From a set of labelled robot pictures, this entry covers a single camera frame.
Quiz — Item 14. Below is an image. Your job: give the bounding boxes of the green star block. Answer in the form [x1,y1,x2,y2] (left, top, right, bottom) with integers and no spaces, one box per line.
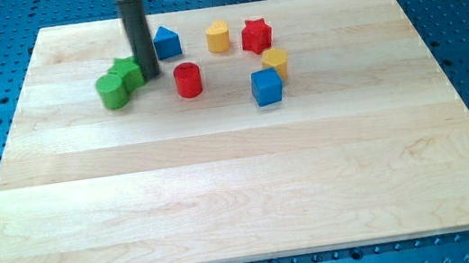
[107,57,146,95]

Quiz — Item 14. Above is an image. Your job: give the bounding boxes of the green cylinder block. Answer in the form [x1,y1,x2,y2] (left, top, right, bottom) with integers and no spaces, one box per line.
[95,74,129,110]

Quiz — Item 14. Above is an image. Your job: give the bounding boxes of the red star block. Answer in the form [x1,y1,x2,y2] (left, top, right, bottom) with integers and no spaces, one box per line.
[241,18,272,55]

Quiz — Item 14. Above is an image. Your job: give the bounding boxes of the wooden board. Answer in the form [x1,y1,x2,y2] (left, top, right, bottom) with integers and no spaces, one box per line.
[0,0,469,263]

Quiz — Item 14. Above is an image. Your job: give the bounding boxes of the blue cube block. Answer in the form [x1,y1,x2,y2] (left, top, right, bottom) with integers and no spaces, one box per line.
[251,68,283,107]

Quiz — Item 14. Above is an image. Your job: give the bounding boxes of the red cylinder block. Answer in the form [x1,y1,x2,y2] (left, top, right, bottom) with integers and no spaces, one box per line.
[173,62,203,98]

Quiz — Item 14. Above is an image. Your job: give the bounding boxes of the yellow hexagon block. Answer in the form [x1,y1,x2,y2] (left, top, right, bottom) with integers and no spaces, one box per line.
[261,48,288,81]

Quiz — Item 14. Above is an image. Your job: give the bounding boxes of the yellow heart block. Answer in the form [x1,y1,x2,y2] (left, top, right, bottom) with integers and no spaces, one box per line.
[205,20,230,53]

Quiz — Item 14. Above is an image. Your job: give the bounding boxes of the blue triangle block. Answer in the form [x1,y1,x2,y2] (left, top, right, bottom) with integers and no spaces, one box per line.
[153,26,182,60]

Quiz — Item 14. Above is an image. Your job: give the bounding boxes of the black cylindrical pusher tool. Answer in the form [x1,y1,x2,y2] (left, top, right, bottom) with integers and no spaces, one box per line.
[113,0,159,81]

